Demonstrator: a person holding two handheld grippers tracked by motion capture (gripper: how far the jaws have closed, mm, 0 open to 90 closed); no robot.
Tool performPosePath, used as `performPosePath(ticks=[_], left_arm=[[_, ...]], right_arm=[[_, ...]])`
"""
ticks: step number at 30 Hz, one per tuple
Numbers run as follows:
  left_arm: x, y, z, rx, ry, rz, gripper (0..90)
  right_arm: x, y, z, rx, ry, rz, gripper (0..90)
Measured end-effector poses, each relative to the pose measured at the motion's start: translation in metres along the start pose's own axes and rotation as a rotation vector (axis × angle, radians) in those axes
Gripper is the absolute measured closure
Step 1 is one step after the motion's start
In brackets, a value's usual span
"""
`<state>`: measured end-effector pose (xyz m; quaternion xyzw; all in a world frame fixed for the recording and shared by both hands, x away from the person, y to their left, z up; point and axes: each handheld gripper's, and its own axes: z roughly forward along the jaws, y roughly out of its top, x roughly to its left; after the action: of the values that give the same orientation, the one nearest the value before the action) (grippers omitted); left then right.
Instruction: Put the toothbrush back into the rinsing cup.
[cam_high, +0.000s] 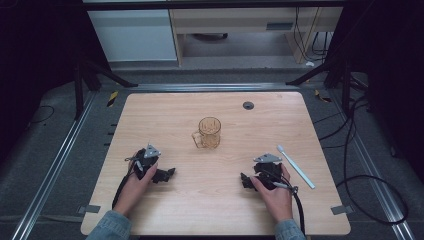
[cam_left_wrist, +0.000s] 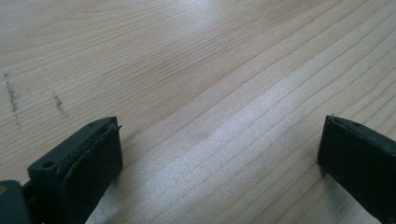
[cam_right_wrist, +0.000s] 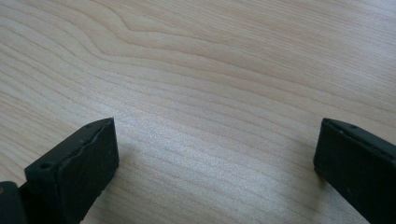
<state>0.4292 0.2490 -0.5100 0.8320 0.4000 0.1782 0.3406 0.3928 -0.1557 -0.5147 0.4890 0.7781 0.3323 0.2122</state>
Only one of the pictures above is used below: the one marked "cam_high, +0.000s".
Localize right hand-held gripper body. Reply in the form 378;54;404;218
252;152;285;192

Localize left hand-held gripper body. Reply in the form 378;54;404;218
132;143;162;181

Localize person's left hand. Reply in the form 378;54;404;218
112;162;159;218

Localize person's right hand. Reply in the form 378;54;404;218
250;163;294;224

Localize white toothbrush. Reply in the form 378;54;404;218
276;144;317;190

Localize wooden table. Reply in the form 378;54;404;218
80;91;352;237

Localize amber glass mug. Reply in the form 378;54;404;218
191;116;223;150

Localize yellow black tape strip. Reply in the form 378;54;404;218
106;90;119;108
314;89;333;104

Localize grey tape piece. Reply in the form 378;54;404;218
330;204;354;216
77;204;102;215

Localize black tripod stand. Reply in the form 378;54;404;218
68;49;139;121
285;49;369;118

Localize white cabinet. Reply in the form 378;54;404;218
87;9;178;63

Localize light wooden desk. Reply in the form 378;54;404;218
169;7;344;67

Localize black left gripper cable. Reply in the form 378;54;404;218
111;155;145;211

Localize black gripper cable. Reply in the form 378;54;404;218
111;155;145;211
261;168;307;236

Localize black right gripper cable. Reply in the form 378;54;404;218
261;168;307;236

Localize aluminium floor rail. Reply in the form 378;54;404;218
10;91;98;240
328;89;417;240
128;82;301;93

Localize thin black floor cable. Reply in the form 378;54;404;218
28;105;56;126

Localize black cables under desk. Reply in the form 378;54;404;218
293;7;334;64

